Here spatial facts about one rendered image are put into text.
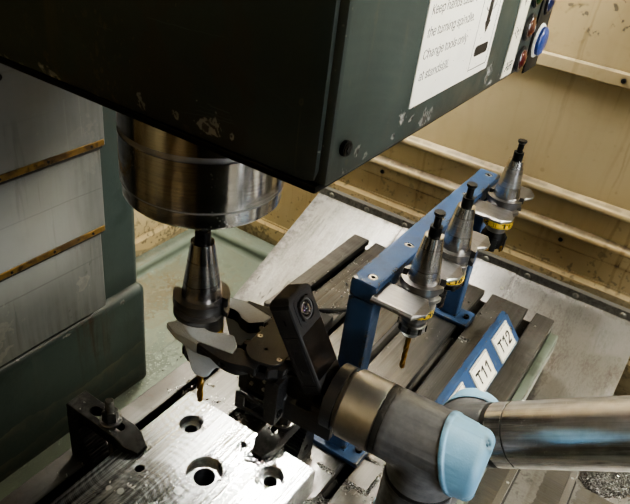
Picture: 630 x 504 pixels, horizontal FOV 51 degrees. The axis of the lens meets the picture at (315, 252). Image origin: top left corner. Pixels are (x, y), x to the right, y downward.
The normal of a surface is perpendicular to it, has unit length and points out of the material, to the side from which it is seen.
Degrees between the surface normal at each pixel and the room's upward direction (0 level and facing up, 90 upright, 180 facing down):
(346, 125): 90
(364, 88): 90
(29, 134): 90
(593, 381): 24
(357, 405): 44
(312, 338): 62
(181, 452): 0
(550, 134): 90
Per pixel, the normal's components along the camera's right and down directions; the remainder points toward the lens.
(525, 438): -0.70, -0.03
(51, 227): 0.83, 0.37
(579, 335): -0.12, -0.59
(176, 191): -0.15, 0.53
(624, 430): -0.71, -0.27
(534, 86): -0.55, 0.40
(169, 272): 0.11, -0.83
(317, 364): 0.83, -0.09
